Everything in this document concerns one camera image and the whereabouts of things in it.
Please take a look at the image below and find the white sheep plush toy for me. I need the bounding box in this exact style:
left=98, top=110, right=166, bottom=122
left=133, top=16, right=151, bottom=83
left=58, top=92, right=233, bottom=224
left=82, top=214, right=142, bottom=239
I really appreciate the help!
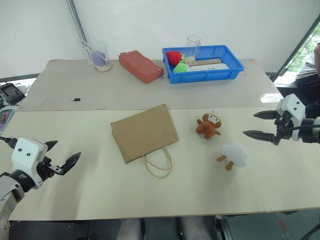
left=216, top=142, right=249, bottom=172

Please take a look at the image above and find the empty clear glass beaker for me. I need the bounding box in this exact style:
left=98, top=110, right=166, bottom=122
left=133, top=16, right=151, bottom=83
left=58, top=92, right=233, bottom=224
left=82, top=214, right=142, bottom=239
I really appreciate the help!
left=185, top=35, right=202, bottom=65

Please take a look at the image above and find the seated person in white shirt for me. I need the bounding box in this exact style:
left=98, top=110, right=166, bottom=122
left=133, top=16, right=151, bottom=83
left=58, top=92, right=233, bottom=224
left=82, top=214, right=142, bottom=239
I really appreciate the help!
left=295, top=42, right=320, bottom=119

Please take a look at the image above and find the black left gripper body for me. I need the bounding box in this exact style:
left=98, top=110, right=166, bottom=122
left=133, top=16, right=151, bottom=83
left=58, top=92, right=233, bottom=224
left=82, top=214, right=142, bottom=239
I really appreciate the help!
left=36, top=155, right=64, bottom=186

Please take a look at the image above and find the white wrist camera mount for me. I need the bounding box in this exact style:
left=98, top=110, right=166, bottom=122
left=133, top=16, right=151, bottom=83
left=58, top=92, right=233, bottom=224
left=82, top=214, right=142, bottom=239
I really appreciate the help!
left=275, top=93, right=307, bottom=142
left=10, top=136, right=49, bottom=190

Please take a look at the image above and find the metal stirring rod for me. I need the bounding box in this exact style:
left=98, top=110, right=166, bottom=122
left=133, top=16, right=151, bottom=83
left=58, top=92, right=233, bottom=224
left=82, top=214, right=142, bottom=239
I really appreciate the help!
left=81, top=39, right=109, bottom=63

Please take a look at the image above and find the white flat box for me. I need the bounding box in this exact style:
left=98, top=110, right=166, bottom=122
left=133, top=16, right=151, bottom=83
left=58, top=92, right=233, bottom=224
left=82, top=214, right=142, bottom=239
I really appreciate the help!
left=187, top=62, right=231, bottom=73

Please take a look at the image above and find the red strawberry plush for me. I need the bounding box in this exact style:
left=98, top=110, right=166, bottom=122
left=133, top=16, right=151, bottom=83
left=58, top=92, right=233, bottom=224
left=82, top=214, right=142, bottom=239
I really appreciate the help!
left=165, top=50, right=185, bottom=67

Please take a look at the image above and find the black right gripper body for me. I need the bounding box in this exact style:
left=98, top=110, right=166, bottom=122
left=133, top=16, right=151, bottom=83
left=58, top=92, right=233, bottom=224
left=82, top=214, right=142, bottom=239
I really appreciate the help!
left=273, top=110, right=294, bottom=147

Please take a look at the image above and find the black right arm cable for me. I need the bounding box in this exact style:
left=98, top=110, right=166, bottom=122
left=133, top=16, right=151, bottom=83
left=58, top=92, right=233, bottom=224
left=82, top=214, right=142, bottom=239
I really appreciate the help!
left=279, top=123, right=320, bottom=133

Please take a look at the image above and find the red brick block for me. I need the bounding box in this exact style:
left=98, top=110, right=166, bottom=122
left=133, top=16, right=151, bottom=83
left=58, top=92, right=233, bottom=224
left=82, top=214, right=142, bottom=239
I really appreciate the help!
left=118, top=49, right=165, bottom=85

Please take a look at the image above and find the smartphone with blue case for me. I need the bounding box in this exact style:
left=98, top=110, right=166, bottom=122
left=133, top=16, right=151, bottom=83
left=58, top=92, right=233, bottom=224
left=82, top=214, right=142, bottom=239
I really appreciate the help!
left=0, top=107, right=16, bottom=133

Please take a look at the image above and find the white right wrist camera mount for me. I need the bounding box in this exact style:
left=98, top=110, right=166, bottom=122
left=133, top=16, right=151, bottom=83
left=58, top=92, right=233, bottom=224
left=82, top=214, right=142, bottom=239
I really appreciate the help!
left=275, top=93, right=307, bottom=142

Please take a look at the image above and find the blue plastic bin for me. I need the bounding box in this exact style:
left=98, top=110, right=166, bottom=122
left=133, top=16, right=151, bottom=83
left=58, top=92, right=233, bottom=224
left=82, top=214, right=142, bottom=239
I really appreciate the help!
left=161, top=44, right=245, bottom=85

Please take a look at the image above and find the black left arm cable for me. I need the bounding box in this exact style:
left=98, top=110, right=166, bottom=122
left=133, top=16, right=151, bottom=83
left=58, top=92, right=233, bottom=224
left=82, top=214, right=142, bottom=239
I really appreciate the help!
left=0, top=135, right=19, bottom=150

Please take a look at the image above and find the black electronic device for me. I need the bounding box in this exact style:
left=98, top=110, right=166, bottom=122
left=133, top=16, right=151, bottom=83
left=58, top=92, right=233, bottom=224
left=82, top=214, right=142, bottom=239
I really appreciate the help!
left=0, top=83, right=27, bottom=105

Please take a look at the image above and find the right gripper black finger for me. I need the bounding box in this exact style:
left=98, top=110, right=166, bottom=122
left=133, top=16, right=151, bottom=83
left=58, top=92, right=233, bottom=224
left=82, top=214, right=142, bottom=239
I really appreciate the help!
left=242, top=129, right=278, bottom=144
left=252, top=110, right=278, bottom=121

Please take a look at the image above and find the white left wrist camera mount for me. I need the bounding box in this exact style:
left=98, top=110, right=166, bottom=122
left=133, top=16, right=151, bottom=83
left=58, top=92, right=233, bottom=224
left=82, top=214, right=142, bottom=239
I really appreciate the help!
left=10, top=136, right=49, bottom=190

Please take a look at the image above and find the metal pole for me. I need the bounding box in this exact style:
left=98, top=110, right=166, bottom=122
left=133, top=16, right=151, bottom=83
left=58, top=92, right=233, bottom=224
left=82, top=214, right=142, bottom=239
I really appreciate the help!
left=66, top=0, right=89, bottom=45

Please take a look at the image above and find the brown monkey plush toy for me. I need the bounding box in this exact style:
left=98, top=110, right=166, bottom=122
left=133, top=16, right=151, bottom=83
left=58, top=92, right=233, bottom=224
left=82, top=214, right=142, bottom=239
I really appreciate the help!
left=195, top=112, right=223, bottom=140

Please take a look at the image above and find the black window frame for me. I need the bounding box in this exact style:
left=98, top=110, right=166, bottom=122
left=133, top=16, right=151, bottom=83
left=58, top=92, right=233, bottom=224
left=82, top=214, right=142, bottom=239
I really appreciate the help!
left=278, top=16, right=320, bottom=77

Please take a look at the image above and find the brown paper bag with handles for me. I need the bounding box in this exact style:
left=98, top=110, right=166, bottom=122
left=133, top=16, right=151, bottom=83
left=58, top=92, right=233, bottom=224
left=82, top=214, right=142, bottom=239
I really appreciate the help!
left=110, top=103, right=181, bottom=179

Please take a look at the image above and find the green plush toy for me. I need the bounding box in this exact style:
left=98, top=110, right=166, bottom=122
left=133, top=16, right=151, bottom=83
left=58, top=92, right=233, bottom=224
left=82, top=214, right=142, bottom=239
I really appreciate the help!
left=172, top=62, right=190, bottom=74

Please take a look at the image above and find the glass beaker with purple content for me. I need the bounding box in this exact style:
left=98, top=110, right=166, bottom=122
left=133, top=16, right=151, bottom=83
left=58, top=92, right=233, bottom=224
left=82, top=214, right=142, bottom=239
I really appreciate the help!
left=82, top=40, right=113, bottom=73

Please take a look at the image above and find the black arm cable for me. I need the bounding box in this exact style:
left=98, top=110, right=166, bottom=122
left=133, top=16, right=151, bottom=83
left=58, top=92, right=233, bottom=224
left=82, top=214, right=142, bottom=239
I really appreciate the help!
left=279, top=123, right=320, bottom=133
left=0, top=135, right=19, bottom=150

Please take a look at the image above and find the wooden bar with holes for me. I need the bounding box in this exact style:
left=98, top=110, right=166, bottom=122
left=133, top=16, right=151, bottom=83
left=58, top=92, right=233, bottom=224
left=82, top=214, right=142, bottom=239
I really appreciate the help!
left=188, top=57, right=223, bottom=68

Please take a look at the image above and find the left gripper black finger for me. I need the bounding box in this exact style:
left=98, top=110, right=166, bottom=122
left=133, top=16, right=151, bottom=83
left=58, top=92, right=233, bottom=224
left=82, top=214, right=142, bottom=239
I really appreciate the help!
left=44, top=140, right=59, bottom=152
left=58, top=151, right=82, bottom=176

